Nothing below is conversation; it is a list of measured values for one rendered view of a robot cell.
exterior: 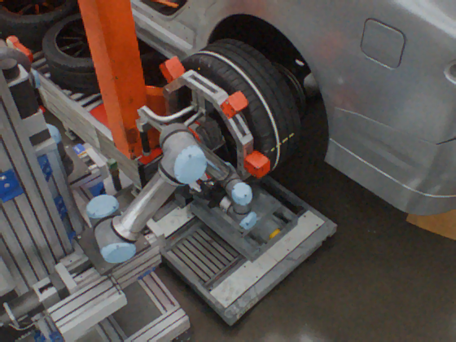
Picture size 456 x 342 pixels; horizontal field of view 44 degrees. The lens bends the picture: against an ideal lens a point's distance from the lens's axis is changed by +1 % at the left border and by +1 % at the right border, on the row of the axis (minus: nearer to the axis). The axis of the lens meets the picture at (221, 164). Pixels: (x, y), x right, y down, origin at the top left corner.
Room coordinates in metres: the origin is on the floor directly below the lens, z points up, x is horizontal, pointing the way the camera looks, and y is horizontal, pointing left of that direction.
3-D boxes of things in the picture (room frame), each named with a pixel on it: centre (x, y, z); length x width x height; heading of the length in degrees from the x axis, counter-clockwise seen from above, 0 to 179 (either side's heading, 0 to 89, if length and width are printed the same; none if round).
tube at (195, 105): (1.91, 0.21, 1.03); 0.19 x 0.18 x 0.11; 131
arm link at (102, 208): (1.33, 0.44, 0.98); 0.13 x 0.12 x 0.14; 22
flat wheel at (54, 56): (3.25, 0.81, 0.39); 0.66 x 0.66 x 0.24
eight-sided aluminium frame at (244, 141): (1.91, 0.06, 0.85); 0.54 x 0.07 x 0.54; 41
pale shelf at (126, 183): (2.08, 0.66, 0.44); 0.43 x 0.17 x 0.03; 41
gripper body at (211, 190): (1.52, 0.03, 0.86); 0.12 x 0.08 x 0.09; 41
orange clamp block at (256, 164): (1.68, -0.15, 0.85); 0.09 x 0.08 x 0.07; 41
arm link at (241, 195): (1.42, -0.07, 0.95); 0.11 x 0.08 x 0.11; 22
